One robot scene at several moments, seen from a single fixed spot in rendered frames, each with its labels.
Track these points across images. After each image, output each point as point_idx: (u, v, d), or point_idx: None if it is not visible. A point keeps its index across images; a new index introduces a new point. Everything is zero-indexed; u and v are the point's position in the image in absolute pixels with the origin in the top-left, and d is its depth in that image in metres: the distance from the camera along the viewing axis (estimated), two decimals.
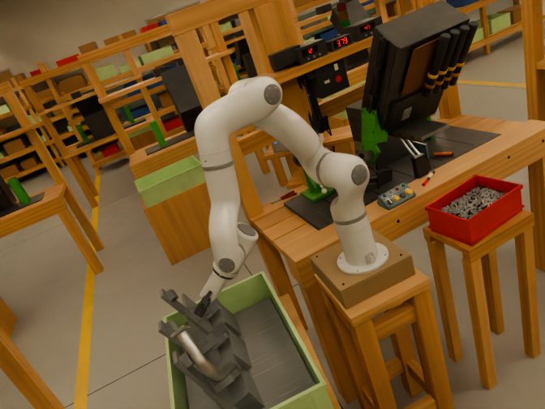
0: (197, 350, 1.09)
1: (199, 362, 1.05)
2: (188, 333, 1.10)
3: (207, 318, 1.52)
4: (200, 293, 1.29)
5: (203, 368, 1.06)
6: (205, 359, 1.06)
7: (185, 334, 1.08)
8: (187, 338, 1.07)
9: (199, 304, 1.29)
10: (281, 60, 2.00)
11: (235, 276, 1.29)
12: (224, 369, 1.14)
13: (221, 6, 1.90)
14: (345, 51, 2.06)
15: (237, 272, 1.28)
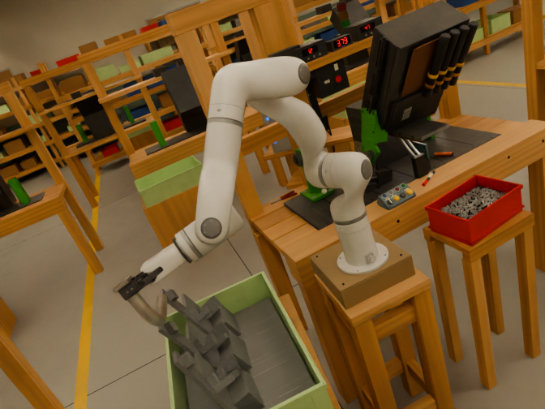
0: (142, 301, 1.03)
1: (145, 315, 1.01)
2: None
3: (207, 318, 1.52)
4: (145, 267, 0.97)
5: (150, 319, 1.02)
6: (152, 310, 1.02)
7: None
8: None
9: (135, 281, 0.98)
10: None
11: (195, 261, 1.02)
12: (165, 312, 1.12)
13: (221, 6, 1.90)
14: (345, 51, 2.06)
15: (202, 256, 1.02)
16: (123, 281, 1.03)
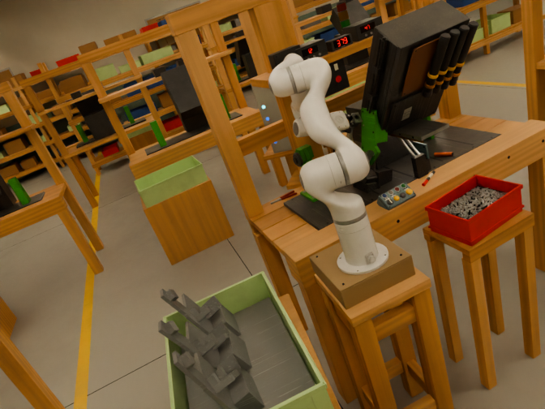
0: (351, 127, 2.08)
1: None
2: (354, 121, 2.04)
3: (207, 318, 1.52)
4: (340, 110, 2.02)
5: None
6: None
7: (353, 118, 2.05)
8: (352, 119, 2.06)
9: (347, 114, 2.04)
10: (281, 60, 2.00)
11: None
12: None
13: (221, 6, 1.90)
14: (345, 51, 2.06)
15: None
16: (359, 122, 2.02)
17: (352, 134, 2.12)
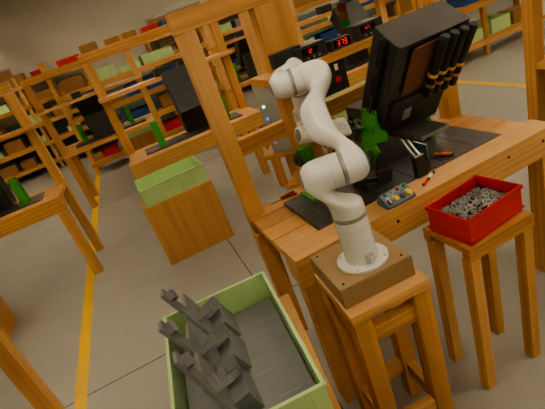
0: (354, 134, 2.08)
1: None
2: (356, 127, 2.04)
3: (207, 318, 1.52)
4: (341, 117, 2.02)
5: None
6: (349, 135, 2.11)
7: (354, 124, 2.05)
8: (354, 125, 2.06)
9: (349, 120, 2.04)
10: (281, 60, 2.00)
11: None
12: None
13: (221, 6, 1.90)
14: (345, 51, 2.06)
15: None
16: (362, 128, 2.02)
17: (354, 140, 2.12)
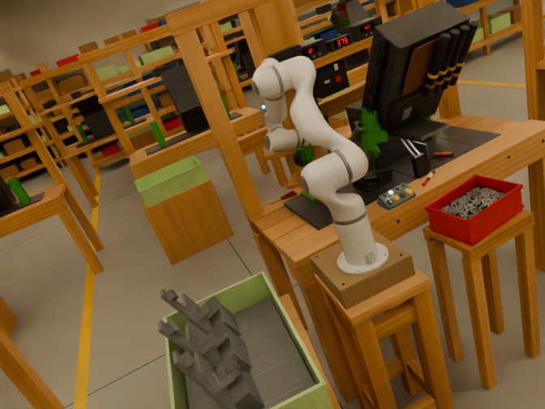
0: (354, 135, 2.07)
1: None
2: (357, 129, 2.03)
3: (207, 318, 1.52)
4: None
5: None
6: (350, 138, 2.10)
7: (356, 126, 2.04)
8: (355, 127, 2.05)
9: None
10: (281, 60, 2.00)
11: None
12: None
13: (221, 6, 1.90)
14: (345, 51, 2.06)
15: None
16: (362, 130, 2.02)
17: (355, 142, 2.11)
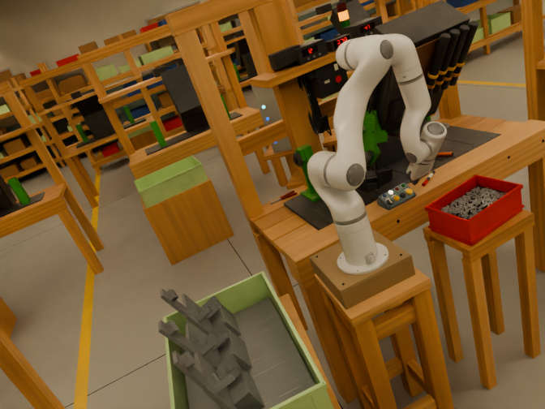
0: None
1: None
2: None
3: (207, 318, 1.52)
4: (431, 169, 1.73)
5: None
6: None
7: None
8: None
9: None
10: (281, 60, 2.00)
11: None
12: None
13: (221, 6, 1.90)
14: None
15: None
16: (362, 130, 2.02)
17: None
